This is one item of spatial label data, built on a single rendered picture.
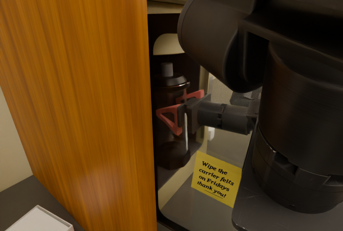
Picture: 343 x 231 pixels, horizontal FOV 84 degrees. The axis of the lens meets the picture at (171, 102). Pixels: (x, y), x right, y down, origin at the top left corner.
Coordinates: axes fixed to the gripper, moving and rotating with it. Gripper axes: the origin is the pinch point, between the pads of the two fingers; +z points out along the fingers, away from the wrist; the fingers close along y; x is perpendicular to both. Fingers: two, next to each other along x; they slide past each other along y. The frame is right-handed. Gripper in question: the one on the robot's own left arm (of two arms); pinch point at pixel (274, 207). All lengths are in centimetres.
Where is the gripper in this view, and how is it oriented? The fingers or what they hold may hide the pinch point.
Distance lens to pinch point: 25.5
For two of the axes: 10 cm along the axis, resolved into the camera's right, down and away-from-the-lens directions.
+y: -4.5, 7.0, -5.5
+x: 8.6, 1.9, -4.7
